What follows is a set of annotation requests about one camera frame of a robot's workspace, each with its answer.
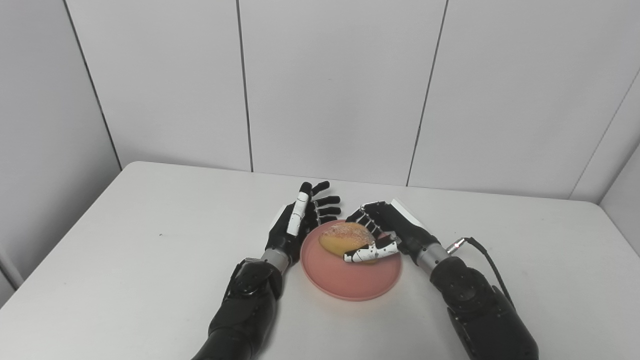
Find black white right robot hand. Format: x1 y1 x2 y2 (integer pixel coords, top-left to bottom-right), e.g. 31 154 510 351
343 199 444 265

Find golden bread roll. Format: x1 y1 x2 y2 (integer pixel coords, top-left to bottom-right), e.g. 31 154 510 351
318 222 376 257

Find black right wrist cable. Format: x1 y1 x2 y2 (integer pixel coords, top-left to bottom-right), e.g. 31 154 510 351
446 237 516 309

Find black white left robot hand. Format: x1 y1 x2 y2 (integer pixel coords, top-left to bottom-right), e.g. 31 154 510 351
264 181 342 266

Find white partition post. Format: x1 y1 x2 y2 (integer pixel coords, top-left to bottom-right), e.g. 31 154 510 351
0 244 24 291

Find pink round plate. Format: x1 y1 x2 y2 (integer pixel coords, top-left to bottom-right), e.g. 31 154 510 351
300 220 403 302

